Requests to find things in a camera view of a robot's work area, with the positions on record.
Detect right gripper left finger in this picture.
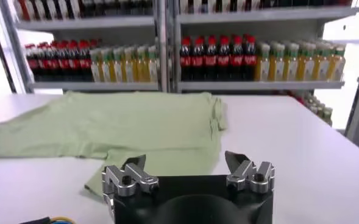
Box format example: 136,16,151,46
102,154,160,197

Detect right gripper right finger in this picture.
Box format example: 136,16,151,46
224,150,276,194

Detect light green t-shirt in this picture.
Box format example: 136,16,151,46
0,91,229,197

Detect grey metal shelving unit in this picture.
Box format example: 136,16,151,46
166,0,359,94
0,0,168,94

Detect yellow tea bottle green band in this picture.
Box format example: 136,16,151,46
112,47,123,83
134,46,147,83
313,43,331,82
329,44,347,82
123,46,135,83
269,42,285,82
322,107,334,126
255,42,271,82
284,42,300,82
146,45,159,83
90,48,102,83
298,42,316,82
101,47,113,83

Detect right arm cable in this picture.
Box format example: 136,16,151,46
19,215,76,224

